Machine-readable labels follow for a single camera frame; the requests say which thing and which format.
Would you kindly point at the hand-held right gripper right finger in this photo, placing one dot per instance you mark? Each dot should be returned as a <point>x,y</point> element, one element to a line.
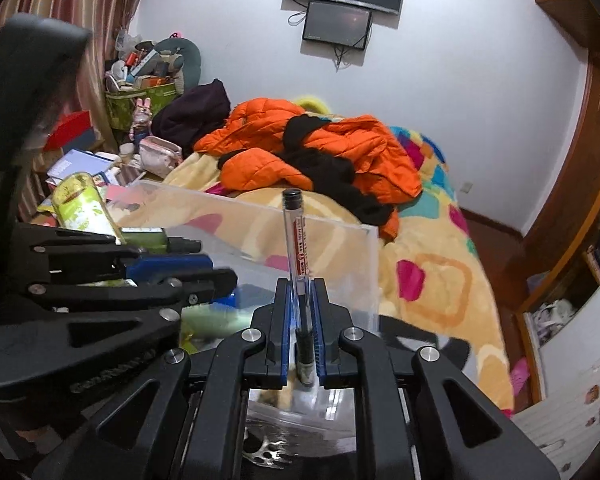
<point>321,340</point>

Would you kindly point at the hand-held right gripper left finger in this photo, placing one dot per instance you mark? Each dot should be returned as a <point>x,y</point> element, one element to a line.
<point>282,340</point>

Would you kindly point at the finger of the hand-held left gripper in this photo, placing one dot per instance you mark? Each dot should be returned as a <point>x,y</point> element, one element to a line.
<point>170,266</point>
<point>200,285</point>

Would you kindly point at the dark green glass bottle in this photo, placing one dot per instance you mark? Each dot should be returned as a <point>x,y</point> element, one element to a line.
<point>145,237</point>

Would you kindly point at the clear plastic bin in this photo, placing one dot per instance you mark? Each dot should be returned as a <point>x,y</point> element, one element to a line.
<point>340,260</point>

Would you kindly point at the clear ballpoint pen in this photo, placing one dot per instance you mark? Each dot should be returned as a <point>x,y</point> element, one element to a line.
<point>296,240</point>

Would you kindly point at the yellow-green spray bottle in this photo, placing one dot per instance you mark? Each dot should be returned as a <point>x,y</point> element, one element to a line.
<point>80,205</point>

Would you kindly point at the red box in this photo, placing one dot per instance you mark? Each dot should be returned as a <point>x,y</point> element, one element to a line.
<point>70,125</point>

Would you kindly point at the pink notebook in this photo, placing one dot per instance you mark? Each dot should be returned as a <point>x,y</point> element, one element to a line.
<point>125,194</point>

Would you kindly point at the blue notebook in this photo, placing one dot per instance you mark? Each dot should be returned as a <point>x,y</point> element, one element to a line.
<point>77,162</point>

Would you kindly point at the pink pouch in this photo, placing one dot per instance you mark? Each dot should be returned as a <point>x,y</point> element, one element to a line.
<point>157,155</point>

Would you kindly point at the yellow colourful blanket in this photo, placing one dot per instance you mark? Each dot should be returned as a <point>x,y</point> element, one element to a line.
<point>430,310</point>

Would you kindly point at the green storage basket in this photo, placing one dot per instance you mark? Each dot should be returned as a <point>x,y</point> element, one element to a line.
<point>125,110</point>

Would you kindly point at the white cup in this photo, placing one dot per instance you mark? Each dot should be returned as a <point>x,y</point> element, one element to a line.
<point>126,151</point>

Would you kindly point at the bunny figure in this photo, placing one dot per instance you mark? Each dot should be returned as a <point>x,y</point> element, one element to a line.
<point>141,120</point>

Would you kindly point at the dark purple garment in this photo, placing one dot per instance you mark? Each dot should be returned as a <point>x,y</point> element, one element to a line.
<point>190,110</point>

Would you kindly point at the black garment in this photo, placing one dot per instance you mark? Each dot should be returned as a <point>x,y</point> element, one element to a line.
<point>330,170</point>

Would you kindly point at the orange puffer jacket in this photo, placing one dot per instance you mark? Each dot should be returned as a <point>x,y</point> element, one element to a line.
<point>260,120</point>

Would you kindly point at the grey-green pillow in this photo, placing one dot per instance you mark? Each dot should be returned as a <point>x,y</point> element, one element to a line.
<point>190,60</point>

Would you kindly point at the wooden wardrobe shelf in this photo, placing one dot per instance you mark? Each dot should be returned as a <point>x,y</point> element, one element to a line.
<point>560,310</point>

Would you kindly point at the white suitcase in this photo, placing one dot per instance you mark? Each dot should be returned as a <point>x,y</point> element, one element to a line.
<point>570,420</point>

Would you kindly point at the wooden door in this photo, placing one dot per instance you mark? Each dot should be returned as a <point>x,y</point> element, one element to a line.
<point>570,185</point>

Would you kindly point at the small black screen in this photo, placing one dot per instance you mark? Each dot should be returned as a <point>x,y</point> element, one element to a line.
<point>337,22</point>

